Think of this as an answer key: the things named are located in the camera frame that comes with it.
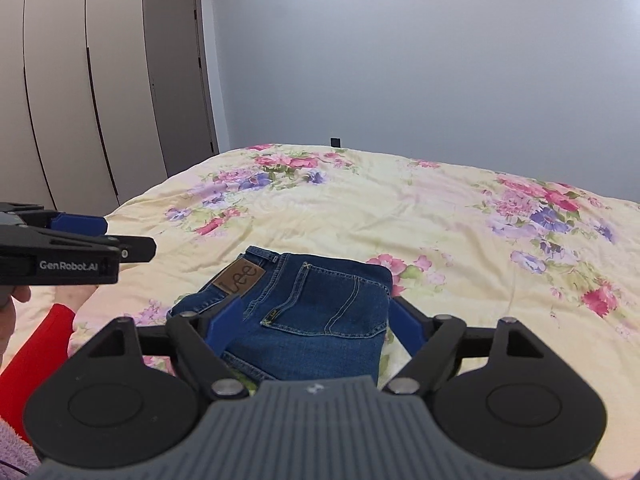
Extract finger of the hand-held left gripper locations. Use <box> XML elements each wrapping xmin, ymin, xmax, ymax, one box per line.
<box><xmin>104</xmin><ymin>236</ymin><xmax>157</xmax><ymax>264</ymax></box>
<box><xmin>50</xmin><ymin>212</ymin><xmax>109</xmax><ymax>237</ymax></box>

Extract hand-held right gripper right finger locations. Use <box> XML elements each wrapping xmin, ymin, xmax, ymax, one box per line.
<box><xmin>380</xmin><ymin>296</ymin><xmax>548</xmax><ymax>397</ymax></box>

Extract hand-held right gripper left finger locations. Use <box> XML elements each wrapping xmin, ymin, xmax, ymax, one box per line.
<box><xmin>77</xmin><ymin>296</ymin><xmax>251</xmax><ymax>401</ymax></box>

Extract blue denim pants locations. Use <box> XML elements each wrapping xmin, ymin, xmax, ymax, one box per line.
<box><xmin>167</xmin><ymin>246</ymin><xmax>396</xmax><ymax>386</ymax></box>

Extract person's left hand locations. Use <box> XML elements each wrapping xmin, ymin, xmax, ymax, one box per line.
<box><xmin>0</xmin><ymin>284</ymin><xmax>32</xmax><ymax>367</ymax></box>

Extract pale pink bed sheet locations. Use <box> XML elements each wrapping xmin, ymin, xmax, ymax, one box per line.
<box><xmin>15</xmin><ymin>285</ymin><xmax>58</xmax><ymax>326</ymax></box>

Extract floral yellow blanket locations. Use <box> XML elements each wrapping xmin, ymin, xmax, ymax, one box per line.
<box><xmin>70</xmin><ymin>144</ymin><xmax>640</xmax><ymax>477</ymax></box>

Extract grey wardrobe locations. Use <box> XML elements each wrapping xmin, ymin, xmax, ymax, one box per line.
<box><xmin>0</xmin><ymin>0</ymin><xmax>169</xmax><ymax>211</ymax></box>

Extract grey door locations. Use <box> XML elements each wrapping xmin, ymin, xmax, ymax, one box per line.
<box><xmin>144</xmin><ymin>0</ymin><xmax>221</xmax><ymax>177</ymax></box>

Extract purple fleece garment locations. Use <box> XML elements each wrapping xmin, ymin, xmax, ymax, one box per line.
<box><xmin>0</xmin><ymin>417</ymin><xmax>41</xmax><ymax>478</ymax></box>

